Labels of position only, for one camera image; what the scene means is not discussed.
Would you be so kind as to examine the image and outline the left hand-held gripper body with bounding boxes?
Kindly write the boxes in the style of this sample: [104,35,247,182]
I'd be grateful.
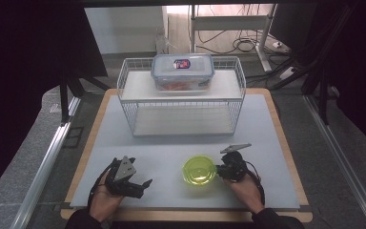
[104,155,145,199]

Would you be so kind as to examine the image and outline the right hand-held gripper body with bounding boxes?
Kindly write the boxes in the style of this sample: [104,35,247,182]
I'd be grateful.
[219,142,253,183]

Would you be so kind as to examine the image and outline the green round lidded container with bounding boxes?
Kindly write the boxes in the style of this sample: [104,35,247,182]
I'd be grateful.
[181,155,218,188]

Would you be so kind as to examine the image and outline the white two-tier wire rack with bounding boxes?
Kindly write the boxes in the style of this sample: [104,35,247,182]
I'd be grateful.
[116,56,247,137]

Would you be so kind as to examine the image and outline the clear rectangular lidded food container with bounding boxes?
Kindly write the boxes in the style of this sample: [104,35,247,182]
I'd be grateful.
[150,52,216,93]

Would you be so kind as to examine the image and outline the person's left hand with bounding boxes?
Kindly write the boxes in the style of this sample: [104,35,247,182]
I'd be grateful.
[89,181,126,223]

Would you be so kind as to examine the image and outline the pale blue table mat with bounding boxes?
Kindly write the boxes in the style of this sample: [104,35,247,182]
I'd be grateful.
[70,94,301,211]

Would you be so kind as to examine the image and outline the black metal stand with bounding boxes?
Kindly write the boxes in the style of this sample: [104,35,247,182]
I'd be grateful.
[58,67,112,124]
[300,68,332,126]

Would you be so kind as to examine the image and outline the white power strip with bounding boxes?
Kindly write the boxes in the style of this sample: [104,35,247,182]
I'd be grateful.
[279,66,297,81]

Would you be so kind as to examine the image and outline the black curtain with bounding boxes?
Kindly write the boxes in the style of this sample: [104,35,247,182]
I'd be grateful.
[268,0,366,163]
[0,0,109,206]

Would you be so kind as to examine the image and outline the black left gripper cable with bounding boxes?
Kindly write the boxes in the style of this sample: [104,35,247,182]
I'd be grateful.
[87,157,119,209]

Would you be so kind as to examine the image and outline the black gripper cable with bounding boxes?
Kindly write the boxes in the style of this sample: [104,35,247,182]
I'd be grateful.
[244,160,267,207]
[87,157,119,209]

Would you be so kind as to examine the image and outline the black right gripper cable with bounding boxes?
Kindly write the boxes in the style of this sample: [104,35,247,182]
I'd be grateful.
[244,160,267,207]

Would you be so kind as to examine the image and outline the aluminium rail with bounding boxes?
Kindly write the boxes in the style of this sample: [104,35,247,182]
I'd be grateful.
[302,94,366,229]
[10,96,83,229]

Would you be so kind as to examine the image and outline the black floor cables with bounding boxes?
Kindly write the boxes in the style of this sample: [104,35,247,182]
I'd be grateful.
[196,3,299,84]

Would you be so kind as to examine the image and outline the white desk frame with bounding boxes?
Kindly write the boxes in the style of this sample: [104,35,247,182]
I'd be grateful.
[189,3,278,73]

